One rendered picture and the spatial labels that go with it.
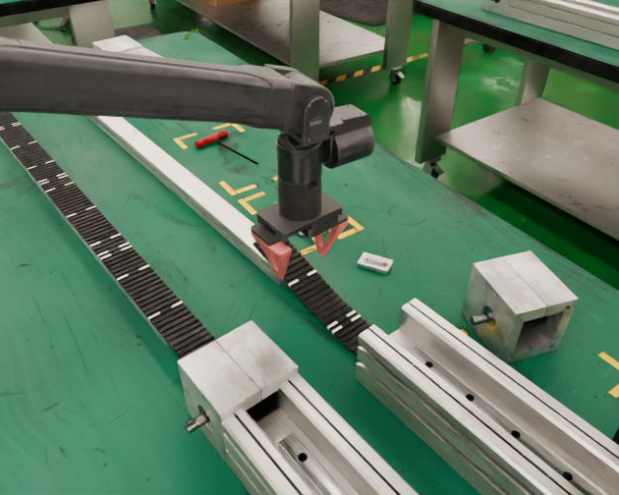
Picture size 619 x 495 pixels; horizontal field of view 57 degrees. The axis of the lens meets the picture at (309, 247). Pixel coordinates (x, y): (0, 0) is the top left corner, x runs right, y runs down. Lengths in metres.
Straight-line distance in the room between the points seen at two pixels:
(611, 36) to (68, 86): 1.67
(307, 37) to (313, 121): 2.45
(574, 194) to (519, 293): 1.56
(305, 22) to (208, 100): 2.48
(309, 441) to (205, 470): 0.12
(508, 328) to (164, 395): 0.43
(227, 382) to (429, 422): 0.23
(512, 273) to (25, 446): 0.63
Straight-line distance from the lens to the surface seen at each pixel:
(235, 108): 0.61
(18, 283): 0.97
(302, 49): 3.10
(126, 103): 0.57
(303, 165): 0.69
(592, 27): 2.00
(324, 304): 0.81
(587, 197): 2.30
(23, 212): 1.13
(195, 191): 1.04
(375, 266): 0.89
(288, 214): 0.74
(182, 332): 0.76
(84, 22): 2.65
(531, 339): 0.81
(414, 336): 0.73
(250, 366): 0.63
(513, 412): 0.68
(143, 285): 0.85
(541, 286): 0.78
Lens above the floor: 1.36
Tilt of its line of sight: 39 degrees down
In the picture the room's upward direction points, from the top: straight up
